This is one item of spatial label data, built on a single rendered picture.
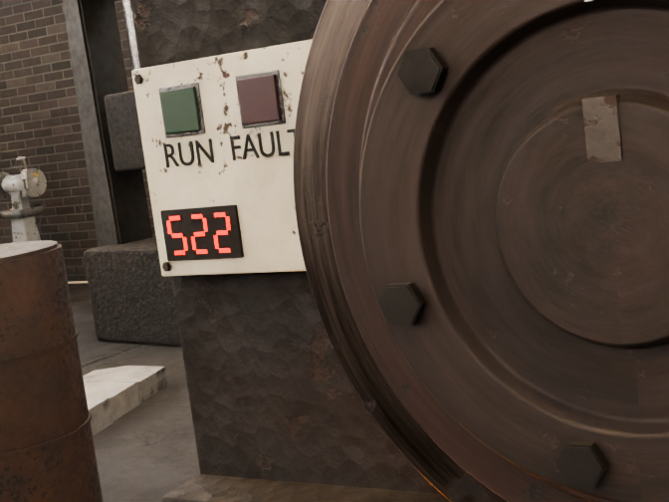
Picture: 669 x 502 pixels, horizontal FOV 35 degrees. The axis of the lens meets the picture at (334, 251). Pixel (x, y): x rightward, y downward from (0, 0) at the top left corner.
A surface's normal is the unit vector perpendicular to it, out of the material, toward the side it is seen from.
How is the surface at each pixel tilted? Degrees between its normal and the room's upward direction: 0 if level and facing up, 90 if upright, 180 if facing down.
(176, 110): 90
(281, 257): 90
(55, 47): 90
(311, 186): 90
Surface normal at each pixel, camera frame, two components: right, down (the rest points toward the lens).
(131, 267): -0.65, 0.18
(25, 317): 0.71, 0.00
